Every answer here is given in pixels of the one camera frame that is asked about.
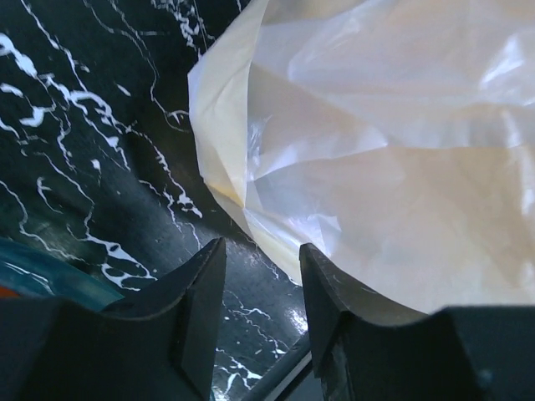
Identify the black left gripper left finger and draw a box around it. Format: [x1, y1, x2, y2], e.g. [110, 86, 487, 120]
[1, 238, 227, 400]

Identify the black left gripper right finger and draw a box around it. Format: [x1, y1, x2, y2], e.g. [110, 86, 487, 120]
[299, 244, 534, 400]

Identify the detached white trash bag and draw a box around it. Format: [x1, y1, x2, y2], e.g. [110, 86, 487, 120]
[188, 1, 534, 312]

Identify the clear blue plastic tub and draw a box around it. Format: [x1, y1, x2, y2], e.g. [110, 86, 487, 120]
[1, 238, 123, 311]

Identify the orange black mug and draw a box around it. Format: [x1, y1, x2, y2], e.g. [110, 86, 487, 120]
[0, 287, 19, 297]

